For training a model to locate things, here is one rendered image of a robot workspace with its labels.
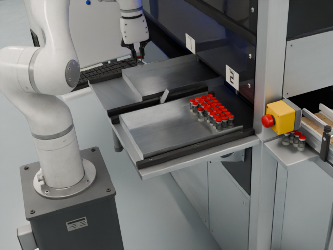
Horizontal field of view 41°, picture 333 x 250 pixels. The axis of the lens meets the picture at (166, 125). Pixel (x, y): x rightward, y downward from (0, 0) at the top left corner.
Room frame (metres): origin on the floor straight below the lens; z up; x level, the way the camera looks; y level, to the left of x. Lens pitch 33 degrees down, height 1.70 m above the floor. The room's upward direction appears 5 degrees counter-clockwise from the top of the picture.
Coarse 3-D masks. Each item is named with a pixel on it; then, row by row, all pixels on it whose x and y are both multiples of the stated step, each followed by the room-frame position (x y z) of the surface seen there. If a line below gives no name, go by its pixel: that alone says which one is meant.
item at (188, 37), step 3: (186, 36) 1.67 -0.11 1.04; (189, 36) 1.65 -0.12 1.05; (186, 39) 1.68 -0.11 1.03; (189, 39) 1.65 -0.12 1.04; (192, 39) 1.62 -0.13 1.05; (186, 42) 1.68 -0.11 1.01; (189, 42) 1.65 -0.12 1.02; (192, 42) 1.62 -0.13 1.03; (186, 45) 1.68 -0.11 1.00; (189, 45) 1.65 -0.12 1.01; (192, 45) 1.62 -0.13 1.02; (189, 48) 1.65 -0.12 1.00; (192, 48) 1.62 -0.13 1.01; (192, 51) 1.63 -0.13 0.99
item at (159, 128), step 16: (192, 96) 1.41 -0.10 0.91; (128, 112) 1.33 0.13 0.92; (144, 112) 1.35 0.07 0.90; (160, 112) 1.37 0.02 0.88; (176, 112) 1.36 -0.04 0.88; (128, 128) 1.23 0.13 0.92; (144, 128) 1.27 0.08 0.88; (160, 128) 1.26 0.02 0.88; (176, 128) 1.25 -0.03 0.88; (192, 128) 1.24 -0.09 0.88; (208, 128) 1.24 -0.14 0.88; (240, 128) 1.18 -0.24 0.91; (144, 144) 1.18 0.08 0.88; (160, 144) 1.17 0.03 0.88; (176, 144) 1.11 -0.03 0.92; (192, 144) 1.13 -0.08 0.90
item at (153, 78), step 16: (144, 64) 1.71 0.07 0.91; (160, 64) 1.73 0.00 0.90; (176, 64) 1.76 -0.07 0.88; (192, 64) 1.74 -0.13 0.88; (128, 80) 1.59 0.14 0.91; (144, 80) 1.63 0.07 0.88; (160, 80) 1.62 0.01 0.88; (176, 80) 1.61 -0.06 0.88; (192, 80) 1.59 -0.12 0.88; (208, 80) 1.52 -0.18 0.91; (144, 96) 1.44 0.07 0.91
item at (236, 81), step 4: (228, 68) 1.34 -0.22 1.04; (228, 72) 1.34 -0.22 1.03; (232, 72) 1.32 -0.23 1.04; (228, 76) 1.34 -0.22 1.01; (232, 76) 1.32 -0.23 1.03; (236, 76) 1.29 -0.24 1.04; (228, 80) 1.34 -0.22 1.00; (232, 80) 1.32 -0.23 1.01; (236, 80) 1.29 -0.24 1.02; (232, 84) 1.32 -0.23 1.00; (236, 84) 1.29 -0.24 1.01; (236, 88) 1.29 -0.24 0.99
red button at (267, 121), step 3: (267, 114) 1.09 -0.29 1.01; (264, 117) 1.08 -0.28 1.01; (267, 117) 1.07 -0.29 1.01; (270, 117) 1.07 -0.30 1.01; (261, 120) 1.09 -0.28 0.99; (264, 120) 1.07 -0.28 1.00; (267, 120) 1.06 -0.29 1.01; (270, 120) 1.06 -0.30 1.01; (264, 123) 1.07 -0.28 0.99; (267, 123) 1.06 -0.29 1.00; (270, 123) 1.06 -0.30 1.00; (273, 123) 1.06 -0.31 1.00; (264, 126) 1.07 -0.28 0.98; (267, 126) 1.06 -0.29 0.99; (270, 126) 1.06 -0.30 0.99
